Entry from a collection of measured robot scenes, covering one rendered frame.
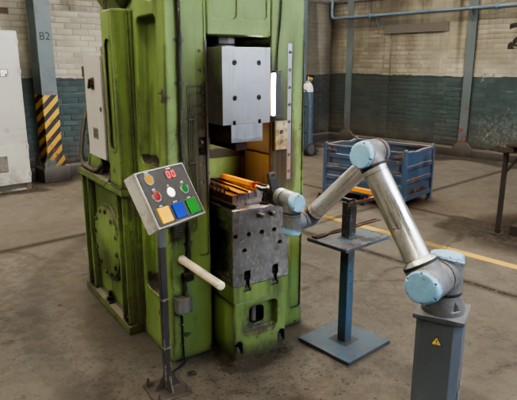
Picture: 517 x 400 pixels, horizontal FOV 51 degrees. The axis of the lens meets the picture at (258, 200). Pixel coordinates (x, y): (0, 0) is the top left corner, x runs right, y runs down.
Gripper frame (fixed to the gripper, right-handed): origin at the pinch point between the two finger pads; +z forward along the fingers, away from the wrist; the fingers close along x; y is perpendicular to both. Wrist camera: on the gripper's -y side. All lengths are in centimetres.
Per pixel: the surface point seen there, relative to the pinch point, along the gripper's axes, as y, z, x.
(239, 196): 7.2, 7.3, -7.4
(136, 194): -7, -11, -73
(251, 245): 34.7, 0.9, -3.7
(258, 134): -25.9, 7.9, 4.9
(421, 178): 78, 195, 362
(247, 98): -45.9, 8.1, -2.0
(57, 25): -108, 619, 48
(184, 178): -9.0, -0.6, -44.0
